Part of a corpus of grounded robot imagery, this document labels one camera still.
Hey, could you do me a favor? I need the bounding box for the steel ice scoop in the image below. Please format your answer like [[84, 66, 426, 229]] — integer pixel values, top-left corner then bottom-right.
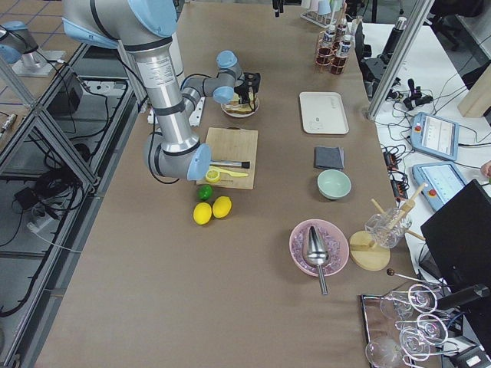
[[302, 225, 328, 296]]

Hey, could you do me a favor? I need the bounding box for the wine glass tray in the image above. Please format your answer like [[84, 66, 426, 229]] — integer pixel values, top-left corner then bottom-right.
[[360, 281, 473, 367]]

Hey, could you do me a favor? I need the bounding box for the grey folded cloth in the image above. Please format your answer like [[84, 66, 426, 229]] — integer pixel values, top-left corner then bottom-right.
[[314, 146, 344, 169]]

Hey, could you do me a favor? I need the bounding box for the glass mug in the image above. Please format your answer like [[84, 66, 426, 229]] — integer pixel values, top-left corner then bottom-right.
[[365, 208, 412, 249]]

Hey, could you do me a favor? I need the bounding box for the white round plate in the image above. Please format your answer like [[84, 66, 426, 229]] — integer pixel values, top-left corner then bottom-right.
[[220, 94, 259, 118]]

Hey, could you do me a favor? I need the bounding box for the half lemon slice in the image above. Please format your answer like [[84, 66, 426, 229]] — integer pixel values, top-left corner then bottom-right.
[[205, 168, 221, 183]]

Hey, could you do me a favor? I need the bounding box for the blue teach pendant tablet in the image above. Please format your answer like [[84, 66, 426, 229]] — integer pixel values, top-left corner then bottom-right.
[[410, 113, 460, 161]]

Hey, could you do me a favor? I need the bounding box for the black monitor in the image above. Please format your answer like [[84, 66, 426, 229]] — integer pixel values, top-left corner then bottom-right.
[[420, 179, 490, 290]]

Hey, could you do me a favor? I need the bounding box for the steel muddler black tip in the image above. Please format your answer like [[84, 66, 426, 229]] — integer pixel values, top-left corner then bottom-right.
[[210, 160, 251, 169]]

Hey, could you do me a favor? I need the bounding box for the wooden mug tree stand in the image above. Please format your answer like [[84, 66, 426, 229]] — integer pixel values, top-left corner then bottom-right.
[[349, 182, 427, 271]]

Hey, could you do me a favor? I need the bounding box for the green bowl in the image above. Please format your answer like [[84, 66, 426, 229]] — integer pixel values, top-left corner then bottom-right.
[[317, 169, 352, 200]]

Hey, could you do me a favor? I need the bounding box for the pink bowl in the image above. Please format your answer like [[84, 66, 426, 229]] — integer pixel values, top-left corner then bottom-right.
[[289, 219, 349, 277]]

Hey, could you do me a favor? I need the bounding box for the cream serving tray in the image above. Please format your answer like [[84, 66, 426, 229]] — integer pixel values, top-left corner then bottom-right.
[[299, 91, 349, 135]]

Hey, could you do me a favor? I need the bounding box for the white cup rack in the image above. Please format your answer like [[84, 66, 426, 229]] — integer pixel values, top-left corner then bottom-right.
[[300, 0, 346, 28]]

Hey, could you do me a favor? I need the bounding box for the yellow plastic knife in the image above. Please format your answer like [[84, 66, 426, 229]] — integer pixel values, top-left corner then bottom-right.
[[209, 166, 249, 177]]

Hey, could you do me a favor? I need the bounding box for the green lime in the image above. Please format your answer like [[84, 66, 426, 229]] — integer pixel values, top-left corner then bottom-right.
[[198, 184, 213, 201]]

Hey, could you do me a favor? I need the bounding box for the bottle with white cap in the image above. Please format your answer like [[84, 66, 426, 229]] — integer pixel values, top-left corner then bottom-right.
[[319, 24, 336, 57]]

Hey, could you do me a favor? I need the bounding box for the yellow lemon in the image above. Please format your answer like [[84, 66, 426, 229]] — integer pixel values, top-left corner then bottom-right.
[[193, 202, 213, 225], [212, 195, 232, 219]]

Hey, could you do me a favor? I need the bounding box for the copper wire bottle rack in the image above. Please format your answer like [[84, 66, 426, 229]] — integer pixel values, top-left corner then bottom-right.
[[313, 2, 350, 77]]

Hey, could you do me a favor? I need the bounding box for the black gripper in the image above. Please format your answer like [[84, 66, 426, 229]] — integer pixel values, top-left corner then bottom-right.
[[234, 72, 261, 104]]

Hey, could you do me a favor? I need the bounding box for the aluminium frame post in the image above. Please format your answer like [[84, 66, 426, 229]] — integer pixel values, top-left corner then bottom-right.
[[367, 0, 434, 121]]

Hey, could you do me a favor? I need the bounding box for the wooden cutting board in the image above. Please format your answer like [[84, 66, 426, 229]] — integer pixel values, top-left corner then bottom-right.
[[206, 127, 259, 189]]

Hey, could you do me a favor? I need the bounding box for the bread slice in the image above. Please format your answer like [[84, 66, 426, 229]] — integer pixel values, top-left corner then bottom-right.
[[222, 94, 256, 115]]

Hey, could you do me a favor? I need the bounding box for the black water bottle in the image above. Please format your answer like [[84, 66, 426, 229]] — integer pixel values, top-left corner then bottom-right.
[[379, 16, 407, 64]]

